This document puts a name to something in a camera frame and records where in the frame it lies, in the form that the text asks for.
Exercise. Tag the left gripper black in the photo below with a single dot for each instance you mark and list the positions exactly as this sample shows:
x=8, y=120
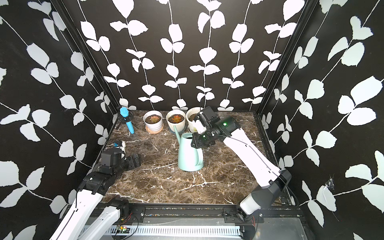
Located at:
x=133, y=164

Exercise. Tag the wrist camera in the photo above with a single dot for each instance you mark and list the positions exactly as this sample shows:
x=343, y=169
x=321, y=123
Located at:
x=207, y=117
x=120, y=144

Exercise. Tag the white perforated strip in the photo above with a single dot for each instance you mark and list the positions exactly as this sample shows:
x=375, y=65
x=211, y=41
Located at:
x=188, y=231

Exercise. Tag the white round pot right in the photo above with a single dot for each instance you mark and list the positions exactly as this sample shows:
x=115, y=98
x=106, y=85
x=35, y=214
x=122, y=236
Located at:
x=191, y=125

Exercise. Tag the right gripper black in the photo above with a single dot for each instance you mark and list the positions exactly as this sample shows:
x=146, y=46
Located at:
x=195, y=138

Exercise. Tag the blue handheld device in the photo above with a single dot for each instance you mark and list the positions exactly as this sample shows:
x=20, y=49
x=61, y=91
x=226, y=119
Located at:
x=124, y=110

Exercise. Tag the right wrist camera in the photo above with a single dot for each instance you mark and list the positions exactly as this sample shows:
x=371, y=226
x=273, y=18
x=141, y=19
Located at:
x=207, y=117

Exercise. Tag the white fluted pot middle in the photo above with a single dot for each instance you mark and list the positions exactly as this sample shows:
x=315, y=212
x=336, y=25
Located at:
x=180, y=127

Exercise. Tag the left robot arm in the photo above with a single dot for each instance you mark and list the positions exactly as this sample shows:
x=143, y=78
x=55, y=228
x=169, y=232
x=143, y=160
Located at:
x=92, y=189

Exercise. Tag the black front rail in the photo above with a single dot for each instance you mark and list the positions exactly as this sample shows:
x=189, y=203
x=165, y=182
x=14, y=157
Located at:
x=226, y=212

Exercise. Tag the small circuit board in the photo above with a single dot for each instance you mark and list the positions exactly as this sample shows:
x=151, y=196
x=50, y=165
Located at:
x=122, y=230

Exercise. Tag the mint green watering can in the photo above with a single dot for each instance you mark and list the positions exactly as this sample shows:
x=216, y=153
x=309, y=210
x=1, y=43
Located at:
x=189, y=159

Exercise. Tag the white ribbed pot left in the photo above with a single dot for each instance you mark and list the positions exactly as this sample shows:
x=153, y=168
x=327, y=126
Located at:
x=153, y=126

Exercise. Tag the blue-grey saucer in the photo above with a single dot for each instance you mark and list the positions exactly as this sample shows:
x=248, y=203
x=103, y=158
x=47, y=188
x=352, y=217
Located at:
x=173, y=131

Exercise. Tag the orange succulent middle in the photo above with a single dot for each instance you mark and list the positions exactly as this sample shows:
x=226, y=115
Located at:
x=176, y=118

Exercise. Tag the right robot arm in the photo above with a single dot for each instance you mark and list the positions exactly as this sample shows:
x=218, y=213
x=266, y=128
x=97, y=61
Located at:
x=271, y=180

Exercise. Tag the black mini tripod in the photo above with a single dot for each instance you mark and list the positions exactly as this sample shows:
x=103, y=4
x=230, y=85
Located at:
x=122, y=121

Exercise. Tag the peach saucer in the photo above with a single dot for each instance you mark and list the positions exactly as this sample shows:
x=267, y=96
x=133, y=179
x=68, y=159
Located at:
x=151, y=131

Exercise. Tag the yellow-green succulent right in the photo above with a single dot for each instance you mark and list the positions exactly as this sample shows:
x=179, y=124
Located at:
x=191, y=117

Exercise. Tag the pink-green succulent left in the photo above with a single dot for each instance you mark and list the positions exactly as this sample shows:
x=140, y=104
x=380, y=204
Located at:
x=153, y=119

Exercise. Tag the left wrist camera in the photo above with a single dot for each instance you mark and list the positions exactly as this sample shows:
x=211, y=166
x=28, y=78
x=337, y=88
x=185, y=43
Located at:
x=120, y=144

